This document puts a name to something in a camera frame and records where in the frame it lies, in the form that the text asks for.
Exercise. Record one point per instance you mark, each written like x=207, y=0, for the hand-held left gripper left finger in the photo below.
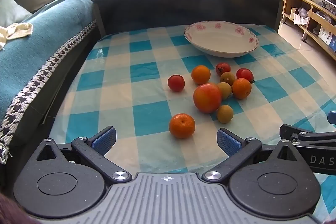
x=104, y=140

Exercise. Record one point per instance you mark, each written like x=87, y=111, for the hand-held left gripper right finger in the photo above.
x=229, y=141

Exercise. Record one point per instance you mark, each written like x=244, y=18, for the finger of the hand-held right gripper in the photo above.
x=332, y=117
x=288, y=130

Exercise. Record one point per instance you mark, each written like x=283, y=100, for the small yellow-green fruit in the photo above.
x=225, y=90
x=225, y=113
x=227, y=78

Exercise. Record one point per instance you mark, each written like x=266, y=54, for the large red-orange apple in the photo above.
x=207, y=98

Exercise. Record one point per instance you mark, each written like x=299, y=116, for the orange mandarin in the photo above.
x=200, y=74
x=182, y=125
x=241, y=88

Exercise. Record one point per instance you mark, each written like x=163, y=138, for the red tomato with stem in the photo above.
x=244, y=74

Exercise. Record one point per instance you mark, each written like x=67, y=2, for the white floral rimmed bowl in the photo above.
x=221, y=40

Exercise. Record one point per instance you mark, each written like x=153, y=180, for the blue white checkered tablecloth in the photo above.
x=131, y=98

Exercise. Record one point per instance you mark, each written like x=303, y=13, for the blue and white box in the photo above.
x=328, y=39

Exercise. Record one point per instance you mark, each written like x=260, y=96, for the wooden shelf unit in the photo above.
x=309, y=16

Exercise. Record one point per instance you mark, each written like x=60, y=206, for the blue blanket with houndstooth border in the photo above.
x=31, y=56

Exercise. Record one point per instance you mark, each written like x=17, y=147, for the maroon clothing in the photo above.
x=10, y=211

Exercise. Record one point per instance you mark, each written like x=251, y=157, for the cream cloth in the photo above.
x=15, y=31

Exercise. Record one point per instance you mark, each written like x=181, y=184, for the dark raised counter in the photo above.
x=162, y=3

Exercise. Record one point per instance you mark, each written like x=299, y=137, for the grey-green pillow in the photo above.
x=10, y=7

